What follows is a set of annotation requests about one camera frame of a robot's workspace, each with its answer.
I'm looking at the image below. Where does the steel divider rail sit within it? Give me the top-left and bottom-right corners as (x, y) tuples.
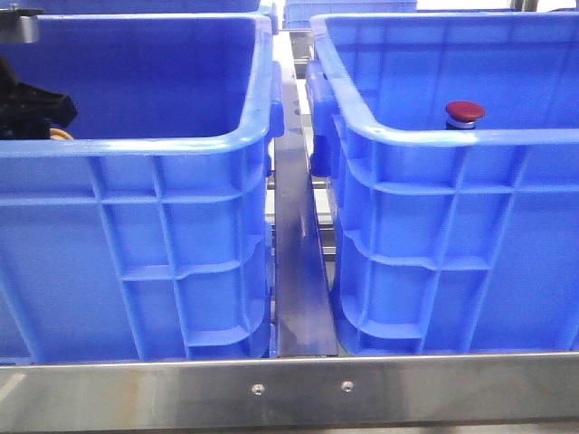
(274, 63), (338, 358)

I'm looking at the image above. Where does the red mushroom push button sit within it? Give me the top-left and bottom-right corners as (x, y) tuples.
(445, 100), (486, 130)

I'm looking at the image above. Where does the rail screw left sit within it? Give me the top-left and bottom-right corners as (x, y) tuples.
(252, 383), (265, 396)

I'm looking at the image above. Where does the rear left blue bin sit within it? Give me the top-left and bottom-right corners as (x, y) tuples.
(1, 0), (278, 24)

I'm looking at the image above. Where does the yellow mushroom push button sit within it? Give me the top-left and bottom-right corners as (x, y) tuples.
(50, 127), (73, 140)

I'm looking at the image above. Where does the rail screw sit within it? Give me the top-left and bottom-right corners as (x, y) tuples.
(341, 381), (354, 393)
(252, 383), (265, 396)

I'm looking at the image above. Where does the rear right blue bin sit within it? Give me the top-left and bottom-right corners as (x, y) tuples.
(283, 0), (417, 29)

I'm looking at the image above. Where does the rail screw right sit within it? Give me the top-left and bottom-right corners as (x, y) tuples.
(341, 381), (354, 393)

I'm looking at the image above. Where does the steel front rail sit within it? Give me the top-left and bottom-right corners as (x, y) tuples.
(1, 353), (578, 433)

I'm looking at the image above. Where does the blue bin with buttons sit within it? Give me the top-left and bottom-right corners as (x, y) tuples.
(1, 14), (284, 365)

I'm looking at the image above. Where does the blue target bin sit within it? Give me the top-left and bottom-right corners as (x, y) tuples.
(308, 12), (578, 355)

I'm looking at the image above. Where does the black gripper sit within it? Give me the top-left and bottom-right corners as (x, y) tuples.
(1, 57), (77, 140)

